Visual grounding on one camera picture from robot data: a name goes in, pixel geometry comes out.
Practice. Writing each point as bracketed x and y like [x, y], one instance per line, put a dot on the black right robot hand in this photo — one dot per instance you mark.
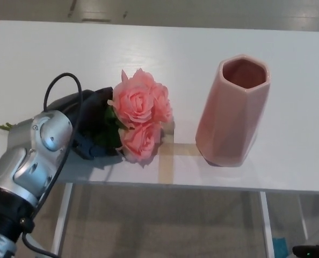
[312, 252]

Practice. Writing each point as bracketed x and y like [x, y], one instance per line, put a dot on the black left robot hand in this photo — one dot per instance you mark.
[91, 113]

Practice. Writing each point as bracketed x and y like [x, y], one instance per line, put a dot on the pink artificial rose bouquet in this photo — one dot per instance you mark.
[138, 104]

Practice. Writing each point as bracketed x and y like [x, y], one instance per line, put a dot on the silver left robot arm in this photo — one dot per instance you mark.
[28, 161]

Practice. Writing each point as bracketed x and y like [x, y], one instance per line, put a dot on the pink faceted ceramic vase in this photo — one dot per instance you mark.
[229, 126]

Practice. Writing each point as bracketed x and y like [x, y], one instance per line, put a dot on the blue floor tape patch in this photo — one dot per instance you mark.
[280, 246]

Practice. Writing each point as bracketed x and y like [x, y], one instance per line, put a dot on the thin white table leg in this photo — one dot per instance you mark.
[302, 217]

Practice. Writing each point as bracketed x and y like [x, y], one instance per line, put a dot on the long beige masking tape strip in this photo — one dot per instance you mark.
[166, 169]

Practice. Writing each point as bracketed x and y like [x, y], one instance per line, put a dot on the short beige masking tape strip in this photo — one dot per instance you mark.
[185, 149]

